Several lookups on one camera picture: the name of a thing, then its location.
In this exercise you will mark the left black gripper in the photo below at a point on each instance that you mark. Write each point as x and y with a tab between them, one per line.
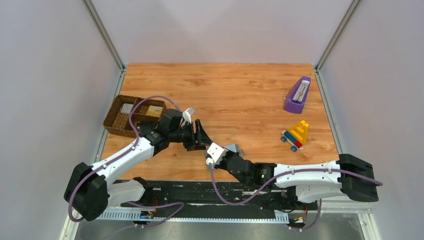
193	135

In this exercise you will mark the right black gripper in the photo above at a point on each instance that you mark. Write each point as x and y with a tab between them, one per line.
228	157

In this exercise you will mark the grey card holder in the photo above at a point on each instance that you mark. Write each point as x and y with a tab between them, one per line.
231	148

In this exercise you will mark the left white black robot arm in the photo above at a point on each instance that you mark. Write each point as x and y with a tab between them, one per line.
93	188

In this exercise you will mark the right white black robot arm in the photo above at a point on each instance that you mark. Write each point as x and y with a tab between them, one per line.
346	176

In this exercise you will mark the gold card in basket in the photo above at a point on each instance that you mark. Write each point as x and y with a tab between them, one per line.
154	111

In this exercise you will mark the silver card in basket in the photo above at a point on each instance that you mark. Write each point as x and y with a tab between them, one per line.
126	108

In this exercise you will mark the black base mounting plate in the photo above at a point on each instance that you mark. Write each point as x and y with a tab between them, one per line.
202	195

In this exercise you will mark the colourful toy block vehicle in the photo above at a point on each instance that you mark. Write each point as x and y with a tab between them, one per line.
296	135

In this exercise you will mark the brown woven divided basket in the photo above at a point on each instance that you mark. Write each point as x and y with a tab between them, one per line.
118	124

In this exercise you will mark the purple metronome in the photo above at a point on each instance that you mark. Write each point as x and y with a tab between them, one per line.
295	100

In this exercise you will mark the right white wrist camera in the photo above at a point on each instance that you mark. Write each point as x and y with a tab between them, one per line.
215	154

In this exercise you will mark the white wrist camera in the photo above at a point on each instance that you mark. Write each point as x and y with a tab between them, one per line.
215	154
187	116

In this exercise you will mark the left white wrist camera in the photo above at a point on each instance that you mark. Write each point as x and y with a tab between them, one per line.
187	116

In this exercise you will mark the white slotted cable duct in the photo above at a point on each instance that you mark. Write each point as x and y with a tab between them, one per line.
195	216

